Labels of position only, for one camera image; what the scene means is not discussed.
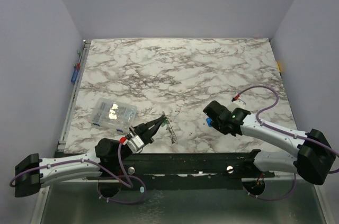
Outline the steel key organizer plate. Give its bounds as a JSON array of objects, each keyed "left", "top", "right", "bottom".
[{"left": 161, "top": 112, "right": 178, "bottom": 145}]

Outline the blue tag key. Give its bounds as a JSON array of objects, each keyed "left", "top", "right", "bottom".
[{"left": 206, "top": 118, "right": 212, "bottom": 127}]

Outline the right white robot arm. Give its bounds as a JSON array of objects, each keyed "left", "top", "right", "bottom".
[{"left": 203, "top": 101, "right": 336, "bottom": 185}]

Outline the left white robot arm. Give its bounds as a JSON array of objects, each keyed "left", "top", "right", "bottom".
[{"left": 9, "top": 114, "right": 167, "bottom": 198}]

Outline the clear plastic parts box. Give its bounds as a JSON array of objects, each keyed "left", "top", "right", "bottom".
[{"left": 90, "top": 98, "right": 138, "bottom": 133}]

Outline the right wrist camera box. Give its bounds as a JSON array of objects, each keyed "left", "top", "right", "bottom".
[{"left": 227, "top": 100, "right": 246, "bottom": 112}]

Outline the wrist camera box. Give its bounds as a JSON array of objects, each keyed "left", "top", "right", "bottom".
[
  {"left": 119, "top": 133, "right": 145, "bottom": 154},
  {"left": 227, "top": 100, "right": 246, "bottom": 112}
]

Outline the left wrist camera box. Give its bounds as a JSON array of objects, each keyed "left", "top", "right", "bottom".
[{"left": 119, "top": 133, "right": 145, "bottom": 154}]

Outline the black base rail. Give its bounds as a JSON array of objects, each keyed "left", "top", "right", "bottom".
[{"left": 87, "top": 151, "right": 276, "bottom": 191}]

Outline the blue red wall clamp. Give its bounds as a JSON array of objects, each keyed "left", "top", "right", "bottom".
[{"left": 70, "top": 51, "right": 82, "bottom": 84}]

